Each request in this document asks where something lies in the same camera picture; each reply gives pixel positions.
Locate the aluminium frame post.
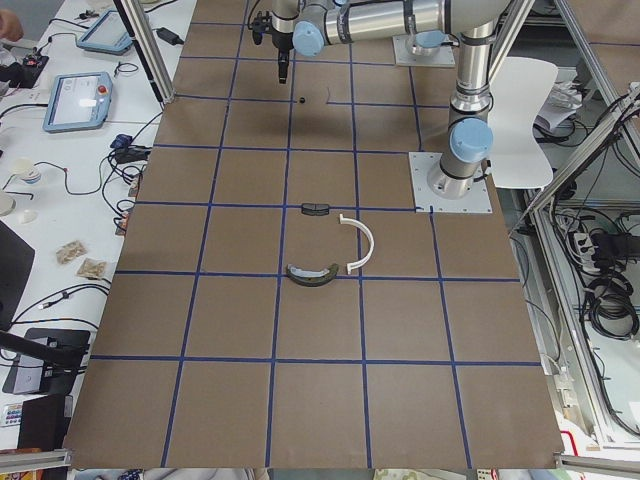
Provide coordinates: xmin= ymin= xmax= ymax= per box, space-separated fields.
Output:
xmin=114 ymin=0 xmax=175 ymax=105

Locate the blue teach pendant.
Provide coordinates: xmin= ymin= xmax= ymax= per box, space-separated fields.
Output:
xmin=76 ymin=9 xmax=132 ymax=56
xmin=43 ymin=71 xmax=113 ymax=133

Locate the black power adapter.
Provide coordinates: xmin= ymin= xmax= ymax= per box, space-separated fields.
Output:
xmin=156 ymin=27 xmax=184 ymax=46

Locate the near blue teach pendant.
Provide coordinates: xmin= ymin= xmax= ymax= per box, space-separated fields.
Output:
xmin=43 ymin=71 xmax=113 ymax=133

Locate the dark grey brake pad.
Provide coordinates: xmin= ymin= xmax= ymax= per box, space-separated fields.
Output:
xmin=300 ymin=203 xmax=330 ymax=217

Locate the white paper cup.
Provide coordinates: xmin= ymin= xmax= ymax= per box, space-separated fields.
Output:
xmin=12 ymin=157 xmax=42 ymax=185

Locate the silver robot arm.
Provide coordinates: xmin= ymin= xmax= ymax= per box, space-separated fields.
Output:
xmin=266 ymin=1 xmax=508 ymax=92
xmin=431 ymin=1 xmax=508 ymax=199

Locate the white curved plastic clip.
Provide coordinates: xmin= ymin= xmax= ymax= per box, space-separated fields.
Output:
xmin=338 ymin=214 xmax=375 ymax=275

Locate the white chair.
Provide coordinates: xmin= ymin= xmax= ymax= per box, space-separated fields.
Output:
xmin=488 ymin=57 xmax=558 ymax=189

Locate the far blue teach pendant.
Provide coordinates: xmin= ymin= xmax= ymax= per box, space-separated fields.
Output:
xmin=76 ymin=9 xmax=132 ymax=56

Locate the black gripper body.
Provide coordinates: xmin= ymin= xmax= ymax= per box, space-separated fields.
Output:
xmin=272 ymin=30 xmax=293 ymax=68

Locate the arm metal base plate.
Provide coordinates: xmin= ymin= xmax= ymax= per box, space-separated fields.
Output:
xmin=408 ymin=152 xmax=492 ymax=214
xmin=392 ymin=35 xmax=456 ymax=68

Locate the green curved brake shoe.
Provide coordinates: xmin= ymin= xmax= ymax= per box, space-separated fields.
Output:
xmin=286 ymin=263 xmax=339 ymax=287

